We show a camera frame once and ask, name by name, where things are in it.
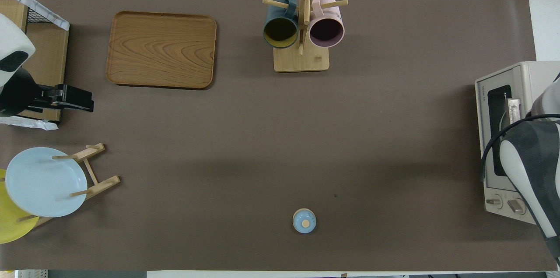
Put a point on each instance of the yellow plate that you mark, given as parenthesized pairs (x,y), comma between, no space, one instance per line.
(11,225)

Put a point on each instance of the wooden mug rack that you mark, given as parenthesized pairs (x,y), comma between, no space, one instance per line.
(302,61)

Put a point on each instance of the light blue plate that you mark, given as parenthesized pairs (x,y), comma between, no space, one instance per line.
(46,181)

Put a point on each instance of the dark blue mug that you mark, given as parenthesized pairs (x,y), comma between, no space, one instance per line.
(280,33)

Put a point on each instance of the wooden plate rack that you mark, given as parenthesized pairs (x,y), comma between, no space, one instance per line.
(98,186)

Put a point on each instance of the white checkered cloth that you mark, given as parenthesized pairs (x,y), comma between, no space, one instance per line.
(26,124)

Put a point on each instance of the pink mug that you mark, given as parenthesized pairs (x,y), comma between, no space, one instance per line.
(327,30)

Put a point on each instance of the wooden step shelf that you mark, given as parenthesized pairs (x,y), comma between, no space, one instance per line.
(48,59)

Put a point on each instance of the brown wooden tray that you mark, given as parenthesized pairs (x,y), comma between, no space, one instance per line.
(162,50)

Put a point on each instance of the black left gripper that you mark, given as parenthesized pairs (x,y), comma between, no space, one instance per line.
(19,96)

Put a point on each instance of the brown table mat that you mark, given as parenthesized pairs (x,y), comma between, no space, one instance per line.
(372,160)

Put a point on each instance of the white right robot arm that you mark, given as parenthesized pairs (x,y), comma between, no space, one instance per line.
(529,168)

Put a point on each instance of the small blue call bell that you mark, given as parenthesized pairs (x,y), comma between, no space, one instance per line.
(304,221)

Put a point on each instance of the cream toaster oven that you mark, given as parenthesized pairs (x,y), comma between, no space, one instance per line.
(525,70)

